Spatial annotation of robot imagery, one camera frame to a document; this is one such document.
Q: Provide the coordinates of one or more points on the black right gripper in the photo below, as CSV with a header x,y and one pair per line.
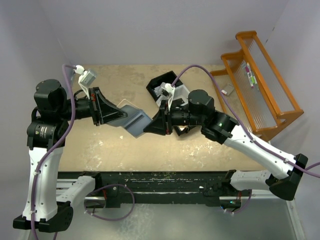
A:
x,y
162,122

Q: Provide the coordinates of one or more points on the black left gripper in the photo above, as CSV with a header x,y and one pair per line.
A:
x,y
102,109

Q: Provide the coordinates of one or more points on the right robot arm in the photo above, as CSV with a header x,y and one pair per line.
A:
x,y
283,171

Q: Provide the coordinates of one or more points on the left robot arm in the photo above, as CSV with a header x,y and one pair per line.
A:
x,y
46,136

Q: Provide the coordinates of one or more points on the small grey red box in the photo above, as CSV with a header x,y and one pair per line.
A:
x,y
227,89

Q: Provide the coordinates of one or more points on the orange wooden rack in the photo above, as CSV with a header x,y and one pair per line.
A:
x,y
268,111

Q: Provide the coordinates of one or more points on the markers on rack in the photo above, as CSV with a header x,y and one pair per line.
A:
x,y
250,75

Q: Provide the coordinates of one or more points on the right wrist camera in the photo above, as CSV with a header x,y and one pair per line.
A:
x,y
166,92

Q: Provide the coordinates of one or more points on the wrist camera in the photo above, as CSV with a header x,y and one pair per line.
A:
x,y
86,78
166,92

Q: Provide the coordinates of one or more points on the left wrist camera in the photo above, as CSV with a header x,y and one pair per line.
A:
x,y
86,78

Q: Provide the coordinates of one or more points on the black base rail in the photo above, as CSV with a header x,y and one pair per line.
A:
x,y
209,188

